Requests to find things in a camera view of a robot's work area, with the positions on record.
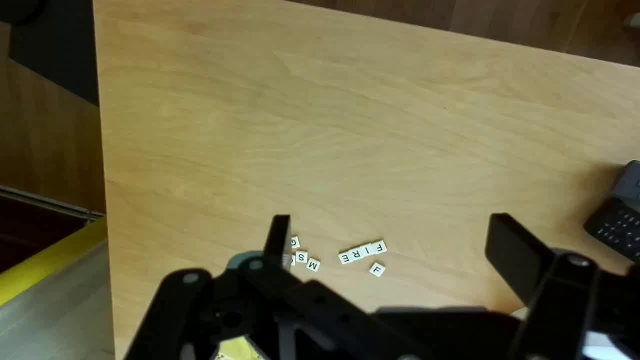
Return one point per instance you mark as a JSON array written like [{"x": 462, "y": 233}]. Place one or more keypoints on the dark grey remote control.
[{"x": 631, "y": 182}]

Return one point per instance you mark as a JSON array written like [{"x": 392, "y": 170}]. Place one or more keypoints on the yellow edged metal platform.
[{"x": 46, "y": 260}]

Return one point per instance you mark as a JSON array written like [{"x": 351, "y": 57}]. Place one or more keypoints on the white tile printed R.
[{"x": 354, "y": 255}]

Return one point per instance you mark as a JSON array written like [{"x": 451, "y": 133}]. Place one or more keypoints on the white tile printed I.
[{"x": 367, "y": 250}]

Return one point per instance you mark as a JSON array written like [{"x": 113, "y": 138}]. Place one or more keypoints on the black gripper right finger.
[{"x": 573, "y": 307}]

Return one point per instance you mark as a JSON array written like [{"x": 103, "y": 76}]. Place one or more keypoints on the black button remote control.
[{"x": 616, "y": 230}]

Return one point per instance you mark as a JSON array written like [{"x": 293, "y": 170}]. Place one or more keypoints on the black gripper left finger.
[{"x": 200, "y": 313}]

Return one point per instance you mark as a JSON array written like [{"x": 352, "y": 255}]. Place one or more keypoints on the white tile printed F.
[{"x": 379, "y": 247}]

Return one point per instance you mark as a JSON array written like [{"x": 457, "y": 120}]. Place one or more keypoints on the white letter tile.
[
  {"x": 376, "y": 269},
  {"x": 300, "y": 257},
  {"x": 295, "y": 240}
]

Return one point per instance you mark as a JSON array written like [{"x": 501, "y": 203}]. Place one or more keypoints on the white tile printed M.
[{"x": 313, "y": 264}]

